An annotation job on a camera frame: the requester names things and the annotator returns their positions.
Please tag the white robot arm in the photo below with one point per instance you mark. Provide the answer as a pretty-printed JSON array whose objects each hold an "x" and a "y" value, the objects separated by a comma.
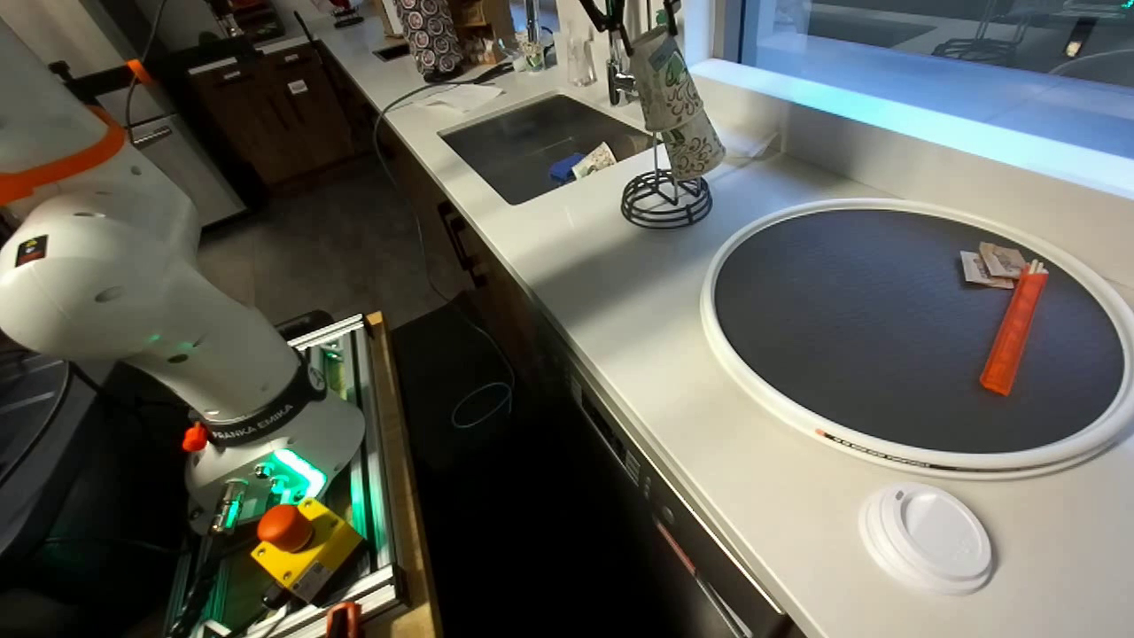
[{"x": 118, "y": 271}]

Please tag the clear glass vase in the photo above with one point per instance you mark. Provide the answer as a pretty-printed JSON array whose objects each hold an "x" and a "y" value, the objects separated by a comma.
[{"x": 579, "y": 59}]

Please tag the chrome kitchen faucet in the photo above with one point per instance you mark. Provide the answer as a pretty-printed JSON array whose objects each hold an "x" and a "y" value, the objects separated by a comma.
[{"x": 621, "y": 76}]

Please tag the blue sponge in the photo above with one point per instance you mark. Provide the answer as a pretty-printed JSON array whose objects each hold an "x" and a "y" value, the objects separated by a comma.
[{"x": 565, "y": 168}]

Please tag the stainless steel sink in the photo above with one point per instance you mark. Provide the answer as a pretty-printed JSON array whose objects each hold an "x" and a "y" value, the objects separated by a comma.
[{"x": 518, "y": 146}]

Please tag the patterned container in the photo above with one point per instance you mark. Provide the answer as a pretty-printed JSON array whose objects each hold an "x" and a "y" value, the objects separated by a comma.
[{"x": 426, "y": 37}]

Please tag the black phone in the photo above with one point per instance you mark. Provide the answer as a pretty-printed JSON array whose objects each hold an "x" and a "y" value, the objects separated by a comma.
[{"x": 393, "y": 52}]

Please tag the window pane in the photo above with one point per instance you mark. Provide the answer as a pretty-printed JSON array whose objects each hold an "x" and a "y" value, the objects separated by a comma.
[{"x": 946, "y": 71}]

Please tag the brown wooden cabinet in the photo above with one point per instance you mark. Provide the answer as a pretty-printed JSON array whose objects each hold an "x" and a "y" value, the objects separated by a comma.
[{"x": 285, "y": 111}]

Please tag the round dark tray white rim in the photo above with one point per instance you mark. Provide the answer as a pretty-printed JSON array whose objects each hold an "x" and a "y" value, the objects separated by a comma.
[{"x": 851, "y": 343}]

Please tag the paper sugar packet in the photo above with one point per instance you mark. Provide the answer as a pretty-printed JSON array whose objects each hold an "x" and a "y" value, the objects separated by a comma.
[
  {"x": 979, "y": 271},
  {"x": 1007, "y": 255}
]

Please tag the white cabinet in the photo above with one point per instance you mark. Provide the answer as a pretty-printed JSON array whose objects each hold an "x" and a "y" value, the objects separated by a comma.
[{"x": 209, "y": 181}]

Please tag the orange flat stick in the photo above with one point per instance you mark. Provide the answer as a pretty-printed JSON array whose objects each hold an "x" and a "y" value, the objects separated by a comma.
[{"x": 1014, "y": 330}]

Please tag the black dishwasher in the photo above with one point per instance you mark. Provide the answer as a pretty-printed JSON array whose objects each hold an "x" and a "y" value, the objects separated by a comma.
[{"x": 661, "y": 532}]

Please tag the white plastic cup lid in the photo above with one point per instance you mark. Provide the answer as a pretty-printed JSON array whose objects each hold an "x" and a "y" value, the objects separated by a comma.
[{"x": 928, "y": 538}]

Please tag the yellow emergency stop box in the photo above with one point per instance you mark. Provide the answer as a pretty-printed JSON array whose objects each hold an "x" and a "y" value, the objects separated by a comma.
[{"x": 304, "y": 551}]

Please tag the aluminium frame cart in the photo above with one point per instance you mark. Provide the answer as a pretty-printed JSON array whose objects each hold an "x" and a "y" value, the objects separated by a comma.
[{"x": 386, "y": 499}]

